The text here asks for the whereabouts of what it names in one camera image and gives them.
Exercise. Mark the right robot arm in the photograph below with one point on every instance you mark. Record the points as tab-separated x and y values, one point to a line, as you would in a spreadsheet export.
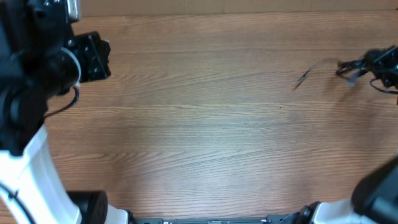
374	199

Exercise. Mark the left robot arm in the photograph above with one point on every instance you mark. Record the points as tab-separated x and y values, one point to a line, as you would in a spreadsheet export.
42	58

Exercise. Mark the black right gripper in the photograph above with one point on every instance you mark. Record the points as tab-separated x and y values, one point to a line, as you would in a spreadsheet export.
377	58

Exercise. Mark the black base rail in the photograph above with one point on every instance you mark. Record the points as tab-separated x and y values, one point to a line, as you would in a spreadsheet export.
270	219

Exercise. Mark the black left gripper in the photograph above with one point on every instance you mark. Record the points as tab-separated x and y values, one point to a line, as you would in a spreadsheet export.
90	46

